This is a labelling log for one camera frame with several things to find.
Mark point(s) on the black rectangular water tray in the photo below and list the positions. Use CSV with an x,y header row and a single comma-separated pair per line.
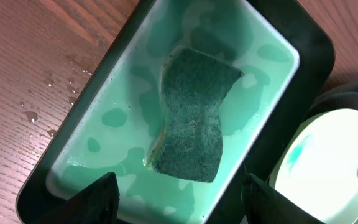
x,y
117,120

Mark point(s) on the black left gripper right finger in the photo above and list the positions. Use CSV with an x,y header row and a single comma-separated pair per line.
x,y
264,205

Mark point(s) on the far mint green plate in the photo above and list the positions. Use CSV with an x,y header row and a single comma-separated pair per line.
x,y
318,171

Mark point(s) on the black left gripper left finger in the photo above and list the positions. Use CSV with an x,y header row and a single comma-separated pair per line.
x,y
97,203

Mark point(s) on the green scouring sponge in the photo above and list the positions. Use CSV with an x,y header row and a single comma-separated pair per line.
x,y
193,87

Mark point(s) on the round black tray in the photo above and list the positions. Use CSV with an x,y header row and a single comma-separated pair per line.
x,y
344,96

